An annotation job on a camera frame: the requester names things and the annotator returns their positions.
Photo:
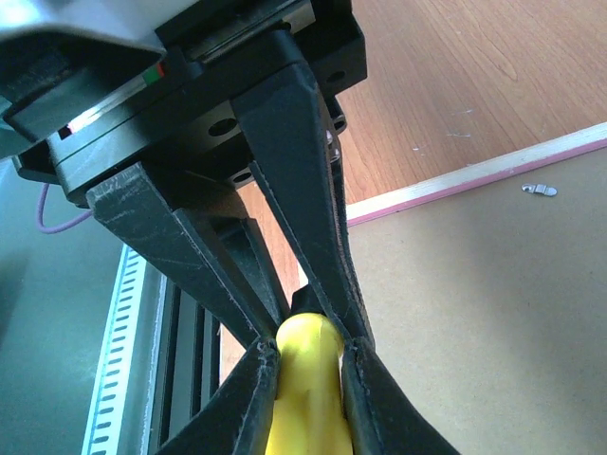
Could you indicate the pink picture frame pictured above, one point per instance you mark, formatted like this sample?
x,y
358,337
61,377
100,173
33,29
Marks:
x,y
488,304

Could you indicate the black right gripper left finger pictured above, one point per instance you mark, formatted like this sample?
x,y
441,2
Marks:
x,y
238,418

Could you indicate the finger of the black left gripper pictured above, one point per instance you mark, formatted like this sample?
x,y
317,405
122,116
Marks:
x,y
197,233

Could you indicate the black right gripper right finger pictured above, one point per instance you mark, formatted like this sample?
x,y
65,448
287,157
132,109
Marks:
x,y
381,417

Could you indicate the yellow handled screwdriver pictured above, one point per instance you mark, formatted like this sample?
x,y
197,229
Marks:
x,y
308,416

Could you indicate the light blue slotted cable duct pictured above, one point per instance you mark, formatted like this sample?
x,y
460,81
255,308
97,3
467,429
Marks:
x,y
108,401

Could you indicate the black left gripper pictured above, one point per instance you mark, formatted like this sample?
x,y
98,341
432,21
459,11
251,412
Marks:
x,y
90,87

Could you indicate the small metal frame clip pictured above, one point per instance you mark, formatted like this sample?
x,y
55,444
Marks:
x,y
540,189

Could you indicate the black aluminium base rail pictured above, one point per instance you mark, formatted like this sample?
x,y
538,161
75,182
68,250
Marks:
x,y
187,365

